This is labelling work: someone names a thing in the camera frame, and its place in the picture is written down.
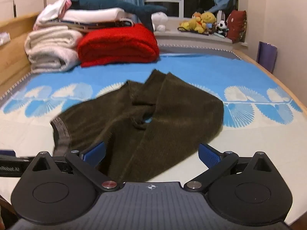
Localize white folded blanket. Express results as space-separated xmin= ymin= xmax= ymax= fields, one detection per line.
xmin=63 ymin=8 xmax=133 ymax=22

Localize panda plush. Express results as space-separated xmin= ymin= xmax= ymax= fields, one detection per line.
xmin=215 ymin=20 xmax=230 ymax=37

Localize white pink folded cloth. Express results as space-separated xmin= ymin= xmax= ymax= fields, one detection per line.
xmin=34 ymin=0 xmax=72 ymax=30

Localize wooden bed frame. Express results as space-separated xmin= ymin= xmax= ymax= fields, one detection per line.
xmin=0 ymin=12 xmax=307 ymax=125

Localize stack of folded clothes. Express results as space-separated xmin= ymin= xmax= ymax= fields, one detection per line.
xmin=69 ymin=0 xmax=168 ymax=32

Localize red pillow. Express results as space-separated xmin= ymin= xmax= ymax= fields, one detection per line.
xmin=227 ymin=10 xmax=247 ymax=44

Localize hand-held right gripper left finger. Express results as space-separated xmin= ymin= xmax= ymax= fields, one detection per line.
xmin=32 ymin=141 xmax=124 ymax=192

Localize white plush toy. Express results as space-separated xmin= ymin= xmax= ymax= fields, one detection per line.
xmin=151 ymin=12 xmax=169 ymax=32

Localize cream folded blanket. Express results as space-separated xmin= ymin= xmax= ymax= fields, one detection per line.
xmin=24 ymin=26 xmax=83 ymax=73

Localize yellow bear plush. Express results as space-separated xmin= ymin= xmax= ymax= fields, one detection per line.
xmin=197 ymin=11 xmax=217 ymax=34

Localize yellow orange plush toy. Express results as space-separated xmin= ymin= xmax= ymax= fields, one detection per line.
xmin=179 ymin=12 xmax=203 ymax=32

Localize brown corduroy pants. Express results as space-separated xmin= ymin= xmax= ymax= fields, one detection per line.
xmin=50 ymin=69 xmax=224 ymax=184

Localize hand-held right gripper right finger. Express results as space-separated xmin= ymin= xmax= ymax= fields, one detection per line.
xmin=183 ymin=143 xmax=272 ymax=192

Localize red folded blanket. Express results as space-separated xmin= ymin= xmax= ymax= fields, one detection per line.
xmin=77 ymin=23 xmax=160 ymax=67

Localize white window sill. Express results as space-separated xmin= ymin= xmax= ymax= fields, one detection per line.
xmin=153 ymin=17 xmax=250 ymax=48

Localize blue white printed bed sheet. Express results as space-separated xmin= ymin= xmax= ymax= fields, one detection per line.
xmin=0 ymin=51 xmax=307 ymax=223

